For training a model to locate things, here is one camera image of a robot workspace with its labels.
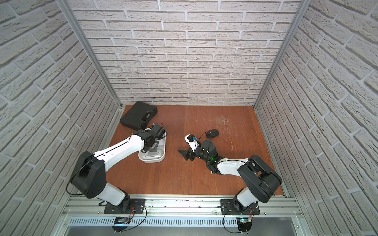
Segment black carrying case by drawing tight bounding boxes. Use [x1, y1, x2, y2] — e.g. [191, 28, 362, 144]
[120, 101, 158, 130]

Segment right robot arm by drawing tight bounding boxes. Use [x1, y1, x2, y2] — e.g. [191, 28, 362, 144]
[178, 138, 283, 211]

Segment controller board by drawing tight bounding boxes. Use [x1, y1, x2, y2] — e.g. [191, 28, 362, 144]
[236, 217, 252, 234]
[112, 217, 132, 233]

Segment left controller board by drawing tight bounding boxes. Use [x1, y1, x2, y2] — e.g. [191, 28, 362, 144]
[112, 217, 132, 233]

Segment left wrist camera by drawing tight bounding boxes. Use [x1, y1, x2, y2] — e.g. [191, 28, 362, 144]
[151, 124, 167, 140]

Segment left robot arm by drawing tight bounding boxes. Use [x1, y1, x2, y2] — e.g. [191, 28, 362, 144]
[69, 125, 166, 206]

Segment silver mouse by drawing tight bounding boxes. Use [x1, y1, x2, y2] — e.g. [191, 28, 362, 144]
[146, 149, 165, 159]

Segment black mouse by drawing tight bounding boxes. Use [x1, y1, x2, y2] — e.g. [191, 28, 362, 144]
[206, 129, 220, 139]

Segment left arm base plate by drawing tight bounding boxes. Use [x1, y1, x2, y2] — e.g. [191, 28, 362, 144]
[104, 198, 146, 214]

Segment right controller board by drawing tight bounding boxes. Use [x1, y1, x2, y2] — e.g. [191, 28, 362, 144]
[236, 217, 252, 234]

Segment white storage box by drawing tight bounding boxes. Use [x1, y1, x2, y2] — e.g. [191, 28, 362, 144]
[138, 124, 167, 163]

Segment aluminium front rail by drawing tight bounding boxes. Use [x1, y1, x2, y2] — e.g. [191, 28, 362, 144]
[61, 194, 304, 217]

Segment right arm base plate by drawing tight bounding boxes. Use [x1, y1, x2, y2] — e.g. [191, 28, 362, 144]
[220, 199, 260, 215]

